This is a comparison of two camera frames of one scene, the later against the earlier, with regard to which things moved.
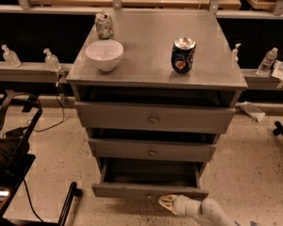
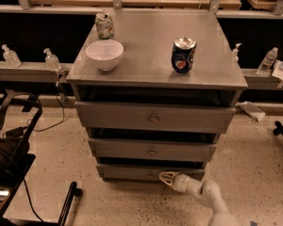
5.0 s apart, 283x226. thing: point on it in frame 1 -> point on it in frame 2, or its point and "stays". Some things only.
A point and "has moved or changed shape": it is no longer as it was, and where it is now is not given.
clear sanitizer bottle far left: x=10 y=57 stays
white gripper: x=183 y=205 -> x=181 y=184
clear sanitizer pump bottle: x=52 y=61 stays
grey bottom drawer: x=134 y=178 has moved or changed shape
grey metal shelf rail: x=28 y=72 stays
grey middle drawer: x=132 y=150 stays
